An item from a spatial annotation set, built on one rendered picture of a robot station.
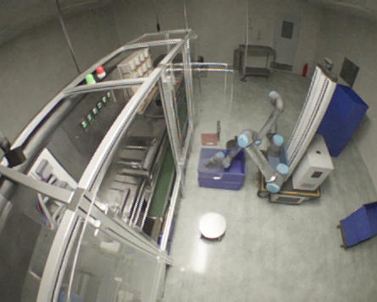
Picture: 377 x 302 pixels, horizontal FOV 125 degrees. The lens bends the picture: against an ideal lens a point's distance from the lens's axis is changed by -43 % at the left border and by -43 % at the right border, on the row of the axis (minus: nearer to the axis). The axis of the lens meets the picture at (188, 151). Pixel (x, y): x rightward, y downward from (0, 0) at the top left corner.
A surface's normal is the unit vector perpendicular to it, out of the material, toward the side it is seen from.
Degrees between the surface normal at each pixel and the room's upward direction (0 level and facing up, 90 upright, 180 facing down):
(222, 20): 90
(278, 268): 0
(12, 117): 90
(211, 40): 90
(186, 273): 0
